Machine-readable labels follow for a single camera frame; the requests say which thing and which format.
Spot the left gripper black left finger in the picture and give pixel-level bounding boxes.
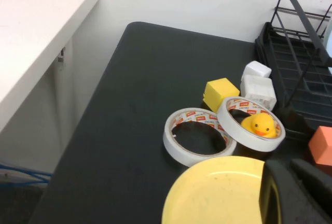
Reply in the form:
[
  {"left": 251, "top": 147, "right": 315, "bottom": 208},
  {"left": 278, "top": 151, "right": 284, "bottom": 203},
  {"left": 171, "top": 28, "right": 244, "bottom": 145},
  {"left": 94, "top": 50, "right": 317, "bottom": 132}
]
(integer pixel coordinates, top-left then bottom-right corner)
[{"left": 259, "top": 160, "right": 326, "bottom": 224}]

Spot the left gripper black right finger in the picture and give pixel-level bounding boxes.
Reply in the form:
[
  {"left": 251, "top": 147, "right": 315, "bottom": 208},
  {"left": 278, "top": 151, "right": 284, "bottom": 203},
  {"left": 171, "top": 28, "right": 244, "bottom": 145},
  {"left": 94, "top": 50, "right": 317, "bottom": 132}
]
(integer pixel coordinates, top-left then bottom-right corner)
[{"left": 290, "top": 158, "right": 332, "bottom": 218}]

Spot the yellow round plate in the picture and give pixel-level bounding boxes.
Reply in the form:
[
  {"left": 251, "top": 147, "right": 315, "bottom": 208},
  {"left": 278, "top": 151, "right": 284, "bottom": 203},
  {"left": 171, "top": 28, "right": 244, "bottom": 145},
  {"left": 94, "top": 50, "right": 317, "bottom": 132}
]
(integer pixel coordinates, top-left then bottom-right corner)
[{"left": 161, "top": 156, "right": 267, "bottom": 224}]

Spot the orange cube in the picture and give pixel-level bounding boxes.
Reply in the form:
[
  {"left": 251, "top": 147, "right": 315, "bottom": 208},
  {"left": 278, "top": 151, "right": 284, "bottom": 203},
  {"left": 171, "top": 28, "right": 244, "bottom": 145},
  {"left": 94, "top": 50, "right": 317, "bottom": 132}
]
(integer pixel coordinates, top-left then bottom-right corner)
[{"left": 308, "top": 125, "right": 332, "bottom": 175}]

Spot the yellow rubber duck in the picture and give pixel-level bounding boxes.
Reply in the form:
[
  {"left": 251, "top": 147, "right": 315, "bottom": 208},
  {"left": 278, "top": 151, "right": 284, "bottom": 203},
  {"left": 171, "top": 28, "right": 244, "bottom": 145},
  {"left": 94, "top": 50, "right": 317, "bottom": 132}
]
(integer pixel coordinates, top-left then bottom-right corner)
[{"left": 240, "top": 113, "right": 278, "bottom": 139}]

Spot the white double-sided tape roll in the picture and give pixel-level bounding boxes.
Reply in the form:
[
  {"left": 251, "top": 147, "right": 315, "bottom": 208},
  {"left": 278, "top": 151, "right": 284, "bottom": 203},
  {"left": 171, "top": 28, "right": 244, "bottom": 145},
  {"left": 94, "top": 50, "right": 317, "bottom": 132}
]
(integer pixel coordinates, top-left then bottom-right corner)
[
  {"left": 162, "top": 107, "right": 237, "bottom": 168},
  {"left": 216, "top": 95, "right": 286, "bottom": 153}
]

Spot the white power adapter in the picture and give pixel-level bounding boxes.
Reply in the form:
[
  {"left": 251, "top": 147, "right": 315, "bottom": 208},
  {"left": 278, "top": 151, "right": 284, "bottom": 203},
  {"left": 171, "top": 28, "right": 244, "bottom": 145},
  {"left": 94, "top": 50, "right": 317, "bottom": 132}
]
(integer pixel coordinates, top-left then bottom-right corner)
[{"left": 240, "top": 75, "right": 278, "bottom": 111}]

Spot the small white cube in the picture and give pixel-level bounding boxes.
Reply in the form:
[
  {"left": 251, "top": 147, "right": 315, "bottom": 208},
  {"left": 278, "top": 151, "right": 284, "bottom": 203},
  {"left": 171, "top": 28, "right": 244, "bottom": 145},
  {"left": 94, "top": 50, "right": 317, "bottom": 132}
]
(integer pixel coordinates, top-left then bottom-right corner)
[{"left": 242, "top": 61, "right": 272, "bottom": 79}]

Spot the yellow cube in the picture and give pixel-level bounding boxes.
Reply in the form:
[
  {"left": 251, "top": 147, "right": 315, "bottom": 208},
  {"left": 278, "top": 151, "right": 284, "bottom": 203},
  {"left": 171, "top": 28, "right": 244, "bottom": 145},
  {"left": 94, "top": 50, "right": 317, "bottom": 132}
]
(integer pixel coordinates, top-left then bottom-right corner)
[{"left": 202, "top": 77, "right": 241, "bottom": 113}]

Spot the white side desk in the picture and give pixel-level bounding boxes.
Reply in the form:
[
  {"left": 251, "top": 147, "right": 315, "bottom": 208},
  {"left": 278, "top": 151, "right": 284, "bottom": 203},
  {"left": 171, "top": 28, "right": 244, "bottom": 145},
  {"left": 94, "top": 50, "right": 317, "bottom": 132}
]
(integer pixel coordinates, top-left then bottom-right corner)
[{"left": 0, "top": 0, "right": 102, "bottom": 134}]

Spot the black wire dish rack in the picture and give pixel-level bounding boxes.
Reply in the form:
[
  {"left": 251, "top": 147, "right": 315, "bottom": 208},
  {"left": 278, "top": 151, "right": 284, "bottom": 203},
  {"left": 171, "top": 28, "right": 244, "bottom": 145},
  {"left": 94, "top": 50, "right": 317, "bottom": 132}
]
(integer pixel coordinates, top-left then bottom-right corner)
[
  {"left": 254, "top": 21, "right": 332, "bottom": 144},
  {"left": 269, "top": 0, "right": 332, "bottom": 121}
]

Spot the blue cable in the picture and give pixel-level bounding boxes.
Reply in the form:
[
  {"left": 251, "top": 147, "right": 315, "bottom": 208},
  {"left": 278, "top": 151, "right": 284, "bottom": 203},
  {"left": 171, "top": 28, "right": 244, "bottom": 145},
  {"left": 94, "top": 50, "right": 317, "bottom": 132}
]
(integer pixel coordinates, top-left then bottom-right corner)
[
  {"left": 0, "top": 164, "right": 51, "bottom": 178},
  {"left": 0, "top": 178, "right": 50, "bottom": 186}
]

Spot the small metal desk bracket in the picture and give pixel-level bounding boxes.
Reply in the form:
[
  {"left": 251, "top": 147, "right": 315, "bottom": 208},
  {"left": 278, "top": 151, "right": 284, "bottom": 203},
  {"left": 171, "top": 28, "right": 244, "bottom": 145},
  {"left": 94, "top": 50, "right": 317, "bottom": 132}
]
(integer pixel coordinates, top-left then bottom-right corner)
[{"left": 57, "top": 47, "right": 65, "bottom": 71}]

